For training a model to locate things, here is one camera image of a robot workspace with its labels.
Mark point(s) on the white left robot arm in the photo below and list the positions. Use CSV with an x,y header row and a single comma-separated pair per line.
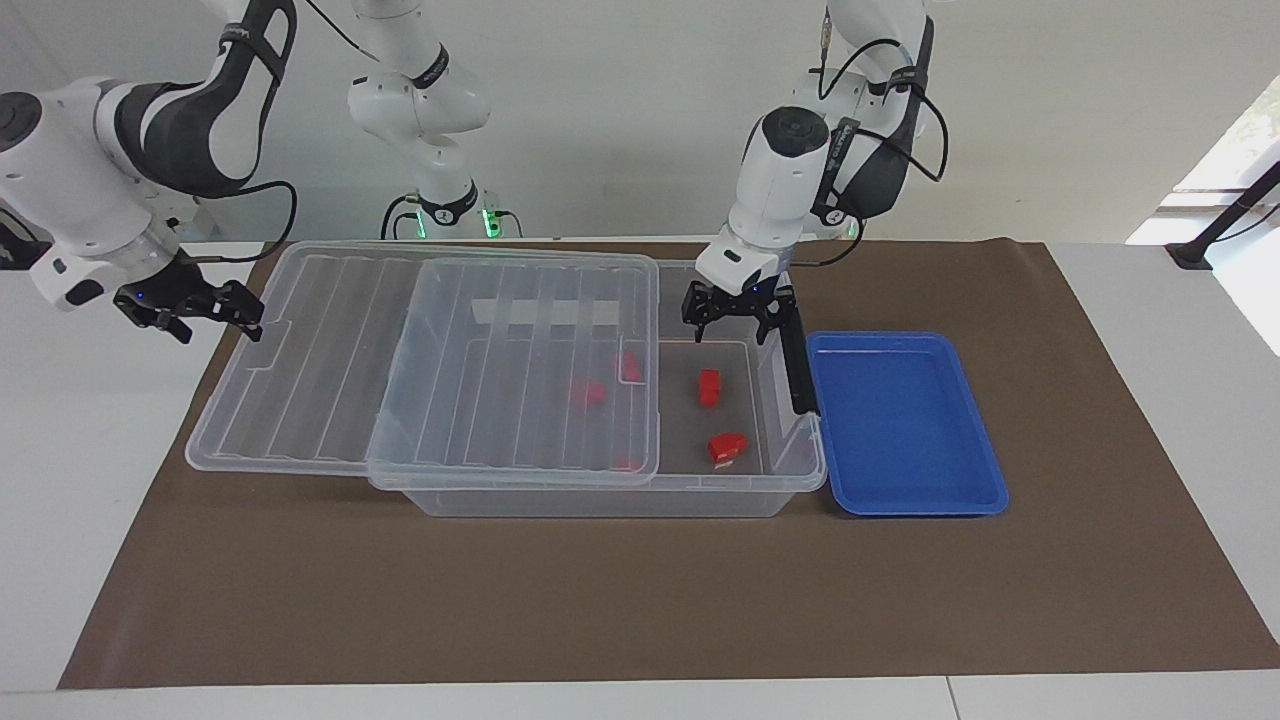
x,y
780,180

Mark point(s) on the red block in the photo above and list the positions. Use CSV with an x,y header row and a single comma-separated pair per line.
x,y
628,366
727,447
588,392
709,387
624,462

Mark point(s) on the black box latch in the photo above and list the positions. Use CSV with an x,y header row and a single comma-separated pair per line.
x,y
803,370

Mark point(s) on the black stand foot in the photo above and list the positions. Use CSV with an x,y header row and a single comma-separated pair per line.
x,y
1215,235

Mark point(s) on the brown table mat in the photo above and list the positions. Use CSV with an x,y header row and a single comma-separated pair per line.
x,y
300,580

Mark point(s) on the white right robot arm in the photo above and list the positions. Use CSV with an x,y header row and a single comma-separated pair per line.
x,y
70,190

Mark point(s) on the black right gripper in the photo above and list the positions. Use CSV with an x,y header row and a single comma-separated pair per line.
x,y
165,298

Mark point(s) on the clear plastic storage box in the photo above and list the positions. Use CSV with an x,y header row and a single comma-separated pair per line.
x,y
700,500

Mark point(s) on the blue plastic tray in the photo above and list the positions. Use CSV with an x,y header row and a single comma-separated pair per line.
x,y
900,420

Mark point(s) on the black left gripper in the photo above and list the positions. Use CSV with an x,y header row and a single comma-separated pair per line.
x,y
740,300

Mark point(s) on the clear ribbed box lid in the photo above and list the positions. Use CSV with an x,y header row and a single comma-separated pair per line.
x,y
330,380

